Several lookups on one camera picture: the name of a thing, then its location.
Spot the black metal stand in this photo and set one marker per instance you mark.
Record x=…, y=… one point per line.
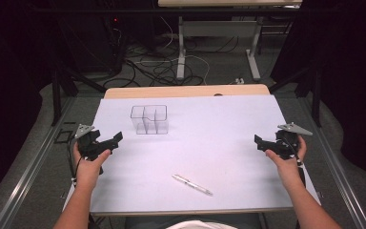
x=58, y=92
x=313, y=92

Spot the white table mat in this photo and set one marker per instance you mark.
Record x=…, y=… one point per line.
x=190, y=159

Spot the person's left hand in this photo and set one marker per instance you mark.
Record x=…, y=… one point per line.
x=90, y=168

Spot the white power strip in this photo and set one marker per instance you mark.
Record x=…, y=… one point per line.
x=239, y=81

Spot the clear plastic organizer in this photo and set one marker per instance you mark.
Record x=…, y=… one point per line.
x=150, y=120

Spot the silver pen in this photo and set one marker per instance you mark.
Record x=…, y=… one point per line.
x=192, y=184

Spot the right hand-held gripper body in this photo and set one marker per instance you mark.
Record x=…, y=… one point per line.
x=286, y=143

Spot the black computer tower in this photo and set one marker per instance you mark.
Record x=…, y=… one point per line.
x=89, y=41

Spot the metal floor rail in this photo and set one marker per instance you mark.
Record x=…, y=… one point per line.
x=28, y=171
x=338, y=175

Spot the person's right hand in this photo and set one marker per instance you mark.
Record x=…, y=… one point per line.
x=287, y=167

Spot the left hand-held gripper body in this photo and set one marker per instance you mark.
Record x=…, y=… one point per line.
x=89, y=147

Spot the white desk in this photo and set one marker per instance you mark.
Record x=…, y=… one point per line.
x=222, y=28

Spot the person's white shirt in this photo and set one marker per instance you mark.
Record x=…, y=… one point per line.
x=201, y=225

